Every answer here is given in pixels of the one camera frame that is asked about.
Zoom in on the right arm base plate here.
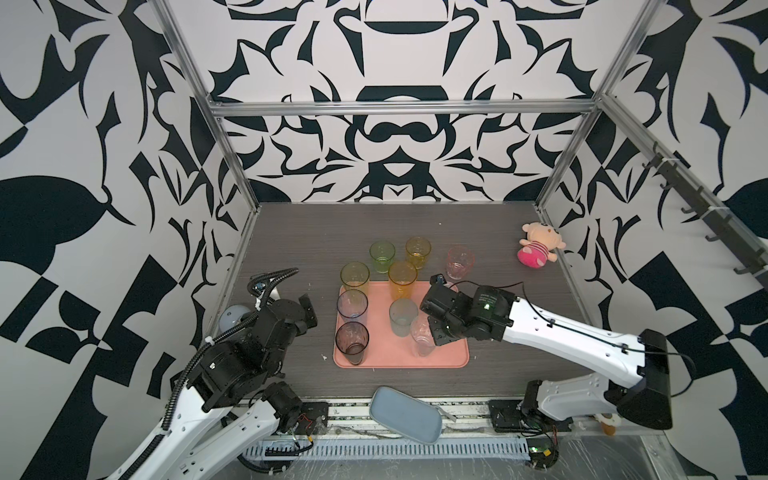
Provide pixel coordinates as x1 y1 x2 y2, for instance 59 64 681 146
487 399 572 435

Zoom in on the white slotted cable duct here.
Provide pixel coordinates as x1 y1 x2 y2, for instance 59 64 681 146
243 438 530 462

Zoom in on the tall clear glass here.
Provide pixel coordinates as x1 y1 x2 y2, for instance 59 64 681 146
410 316 436 357

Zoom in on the short green glass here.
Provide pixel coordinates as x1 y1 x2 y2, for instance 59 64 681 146
369 240 396 274

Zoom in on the tall amber glass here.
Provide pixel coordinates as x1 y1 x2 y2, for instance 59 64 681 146
388 261 418 300

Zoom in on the short yellow glass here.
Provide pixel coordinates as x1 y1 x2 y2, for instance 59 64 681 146
405 236 432 270

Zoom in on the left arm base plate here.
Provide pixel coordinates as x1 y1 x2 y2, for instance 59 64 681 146
292 401 330 436

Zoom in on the teal dotted glass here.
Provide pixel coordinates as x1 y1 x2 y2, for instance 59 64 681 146
389 298 419 337

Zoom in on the brown white plush toy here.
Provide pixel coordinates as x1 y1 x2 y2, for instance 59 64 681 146
595 415 620 436

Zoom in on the pink plush pig toy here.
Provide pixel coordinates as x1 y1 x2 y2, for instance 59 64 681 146
517 222 566 269

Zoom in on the short pink glass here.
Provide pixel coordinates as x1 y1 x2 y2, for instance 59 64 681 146
445 245 475 281

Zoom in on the tall yellow-green glass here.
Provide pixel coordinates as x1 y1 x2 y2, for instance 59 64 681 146
340 261 371 294

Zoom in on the tall dark grey glass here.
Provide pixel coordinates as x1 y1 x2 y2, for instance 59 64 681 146
335 322 370 366

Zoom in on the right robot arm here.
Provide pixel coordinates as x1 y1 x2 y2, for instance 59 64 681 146
420 275 673 430

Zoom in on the black wall hook rail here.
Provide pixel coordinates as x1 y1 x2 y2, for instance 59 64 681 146
641 141 768 277

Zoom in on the tall blue glass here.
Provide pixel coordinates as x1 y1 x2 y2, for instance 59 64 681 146
336 289 369 324

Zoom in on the white alarm clock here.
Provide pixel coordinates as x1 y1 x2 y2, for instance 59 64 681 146
218 304 252 333

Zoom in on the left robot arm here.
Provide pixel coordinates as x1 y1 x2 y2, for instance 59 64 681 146
111 295 318 479

